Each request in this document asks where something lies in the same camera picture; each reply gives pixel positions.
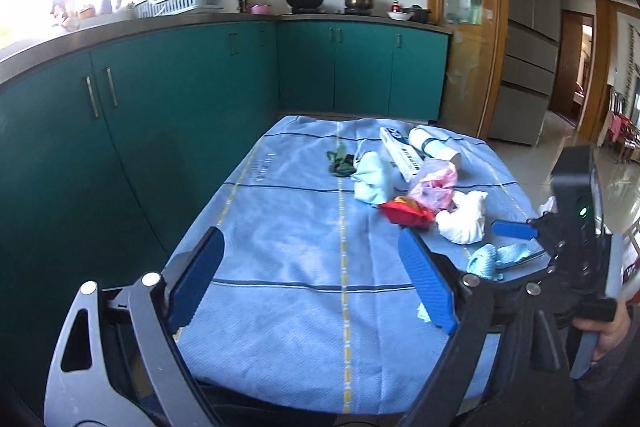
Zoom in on blue textured cloth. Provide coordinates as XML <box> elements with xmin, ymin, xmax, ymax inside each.
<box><xmin>466</xmin><ymin>244</ymin><xmax>536</xmax><ymax>281</ymax></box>

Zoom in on white tissue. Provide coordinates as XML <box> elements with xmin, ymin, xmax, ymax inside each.
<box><xmin>435</xmin><ymin>191</ymin><xmax>488</xmax><ymax>245</ymax></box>

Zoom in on pink plastic bag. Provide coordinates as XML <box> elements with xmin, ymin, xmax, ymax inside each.
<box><xmin>407</xmin><ymin>158</ymin><xmax>458</xmax><ymax>213</ymax></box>

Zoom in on red snack wrapper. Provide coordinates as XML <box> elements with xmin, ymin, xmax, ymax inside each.
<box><xmin>378</xmin><ymin>196</ymin><xmax>434</xmax><ymax>229</ymax></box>

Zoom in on white striped paper cup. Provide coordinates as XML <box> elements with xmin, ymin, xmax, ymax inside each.
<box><xmin>408</xmin><ymin>126</ymin><xmax>461</xmax><ymax>169</ymax></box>

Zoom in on teal lower kitchen cabinets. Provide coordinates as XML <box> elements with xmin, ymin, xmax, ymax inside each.
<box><xmin>1</xmin><ymin>16</ymin><xmax>450</xmax><ymax>410</ymax></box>

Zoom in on person's right hand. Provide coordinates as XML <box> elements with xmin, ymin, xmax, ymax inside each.
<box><xmin>591</xmin><ymin>303</ymin><xmax>639</xmax><ymax>365</ymax></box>

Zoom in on blue checked tablecloth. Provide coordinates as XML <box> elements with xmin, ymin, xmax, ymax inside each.
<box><xmin>164</xmin><ymin>114</ymin><xmax>551</xmax><ymax>416</ymax></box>

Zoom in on white toothpaste box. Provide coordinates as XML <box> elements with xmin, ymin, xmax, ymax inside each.
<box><xmin>380</xmin><ymin>127</ymin><xmax>424</xmax><ymax>183</ymax></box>

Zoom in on silver refrigerator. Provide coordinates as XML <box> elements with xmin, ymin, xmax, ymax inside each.
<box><xmin>488</xmin><ymin>0</ymin><xmax>561</xmax><ymax>145</ymax></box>

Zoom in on green vegetable scrap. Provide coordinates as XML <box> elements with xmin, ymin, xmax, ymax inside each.
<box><xmin>326</xmin><ymin>143</ymin><xmax>356</xmax><ymax>178</ymax></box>

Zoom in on small black pot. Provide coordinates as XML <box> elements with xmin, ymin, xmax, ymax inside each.
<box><xmin>404</xmin><ymin>4</ymin><xmax>431</xmax><ymax>24</ymax></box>

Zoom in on white bowl on counter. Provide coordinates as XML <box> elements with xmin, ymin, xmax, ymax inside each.
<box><xmin>387</xmin><ymin>11</ymin><xmax>412</xmax><ymax>22</ymax></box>

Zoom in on wooden glass sliding door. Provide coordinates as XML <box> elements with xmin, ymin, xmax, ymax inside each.
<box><xmin>427</xmin><ymin>0</ymin><xmax>509</xmax><ymax>139</ymax></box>

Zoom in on pink bowl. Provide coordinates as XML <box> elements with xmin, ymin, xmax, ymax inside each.
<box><xmin>250</xmin><ymin>4</ymin><xmax>271</xmax><ymax>15</ymax></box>

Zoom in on white dish rack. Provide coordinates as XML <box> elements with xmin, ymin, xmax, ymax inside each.
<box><xmin>132</xmin><ymin>0</ymin><xmax>224</xmax><ymax>18</ymax></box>

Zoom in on black wok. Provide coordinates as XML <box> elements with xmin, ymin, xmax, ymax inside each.
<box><xmin>285</xmin><ymin>0</ymin><xmax>324</xmax><ymax>13</ymax></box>

